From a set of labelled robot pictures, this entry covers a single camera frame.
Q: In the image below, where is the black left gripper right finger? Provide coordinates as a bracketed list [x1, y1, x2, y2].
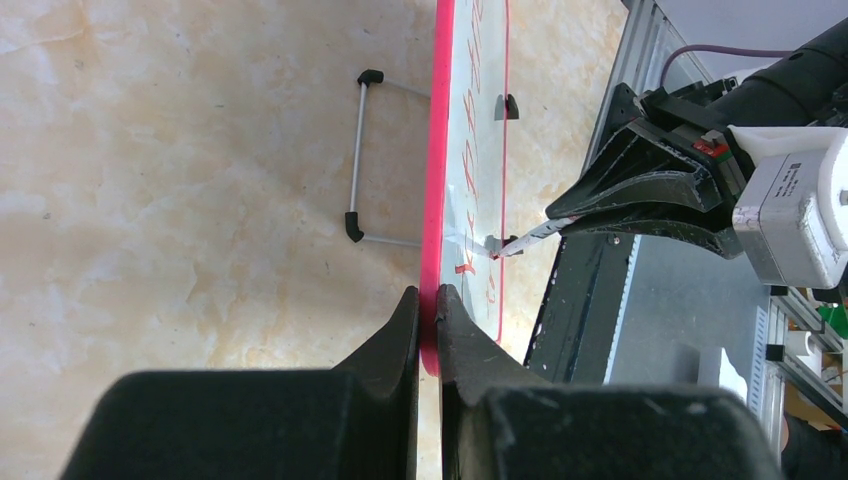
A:
[435, 285, 782, 479]

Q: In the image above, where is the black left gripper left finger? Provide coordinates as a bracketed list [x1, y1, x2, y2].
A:
[62, 287, 419, 479]

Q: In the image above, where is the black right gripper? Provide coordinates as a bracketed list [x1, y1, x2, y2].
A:
[545, 79, 752, 259]

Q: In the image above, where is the red whiteboard marker pen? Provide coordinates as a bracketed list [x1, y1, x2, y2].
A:
[490, 216, 579, 260]

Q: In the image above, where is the red framed whiteboard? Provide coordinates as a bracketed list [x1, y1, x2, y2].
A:
[419, 0, 510, 376]

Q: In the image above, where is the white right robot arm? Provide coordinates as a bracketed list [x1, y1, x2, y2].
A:
[546, 21, 847, 259]

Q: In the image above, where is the metal whiteboard stand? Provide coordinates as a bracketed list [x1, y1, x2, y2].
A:
[343, 68, 525, 258]

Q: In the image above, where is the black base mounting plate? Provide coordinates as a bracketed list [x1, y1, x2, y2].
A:
[523, 234, 640, 384]

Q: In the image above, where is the white slotted cable duct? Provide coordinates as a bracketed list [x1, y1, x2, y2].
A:
[602, 235, 641, 385]

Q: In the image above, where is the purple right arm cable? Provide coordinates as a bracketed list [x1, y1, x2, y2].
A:
[659, 43, 795, 89]

